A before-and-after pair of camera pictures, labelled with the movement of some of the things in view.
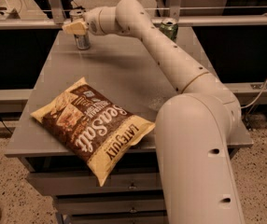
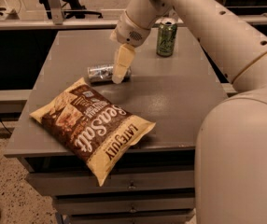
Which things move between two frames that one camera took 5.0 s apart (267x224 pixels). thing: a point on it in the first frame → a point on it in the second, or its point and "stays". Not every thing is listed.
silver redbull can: [82, 40] → [103, 73]
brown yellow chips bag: [99, 131] stays
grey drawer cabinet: [125, 69] stays
